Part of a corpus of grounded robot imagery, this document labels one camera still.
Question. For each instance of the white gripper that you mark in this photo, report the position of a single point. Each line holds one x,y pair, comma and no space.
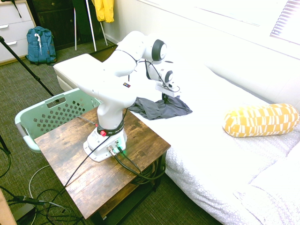
167,90

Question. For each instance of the dark grey garment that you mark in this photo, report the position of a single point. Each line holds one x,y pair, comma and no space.
161,109

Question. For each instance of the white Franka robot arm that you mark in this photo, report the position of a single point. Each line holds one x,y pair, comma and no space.
112,93

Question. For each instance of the white clothes rack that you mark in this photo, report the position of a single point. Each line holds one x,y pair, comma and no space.
91,25

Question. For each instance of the mint green laundry basket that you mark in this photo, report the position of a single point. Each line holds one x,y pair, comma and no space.
58,112

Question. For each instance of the bed with white quilt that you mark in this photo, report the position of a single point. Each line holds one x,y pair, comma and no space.
211,152

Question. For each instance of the red round button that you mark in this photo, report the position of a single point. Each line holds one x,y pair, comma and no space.
102,133

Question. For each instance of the white cushioned ottoman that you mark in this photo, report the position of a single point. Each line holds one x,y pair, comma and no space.
77,68

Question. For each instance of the white padded backrest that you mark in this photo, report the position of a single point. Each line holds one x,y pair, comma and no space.
257,77

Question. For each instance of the yellow white patterned bolster pillow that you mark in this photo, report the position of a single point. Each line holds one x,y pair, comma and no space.
260,119

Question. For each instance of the rustic wooden side table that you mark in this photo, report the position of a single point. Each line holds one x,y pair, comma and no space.
103,182

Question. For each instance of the yellow jacket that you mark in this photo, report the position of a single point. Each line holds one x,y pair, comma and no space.
104,10

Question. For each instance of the dark wooden cabinet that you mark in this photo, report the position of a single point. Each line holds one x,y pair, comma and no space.
58,21

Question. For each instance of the blue backpack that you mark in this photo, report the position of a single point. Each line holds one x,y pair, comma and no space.
41,47

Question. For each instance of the white folded blanket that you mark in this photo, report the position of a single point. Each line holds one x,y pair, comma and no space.
272,194

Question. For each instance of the window blind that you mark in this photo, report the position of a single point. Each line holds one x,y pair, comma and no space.
287,21

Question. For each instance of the white drawer dresser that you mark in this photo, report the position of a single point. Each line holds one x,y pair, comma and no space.
14,28

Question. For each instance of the light wooden board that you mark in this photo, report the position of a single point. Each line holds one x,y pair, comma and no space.
4,211

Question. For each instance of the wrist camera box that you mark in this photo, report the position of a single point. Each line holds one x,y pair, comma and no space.
172,85

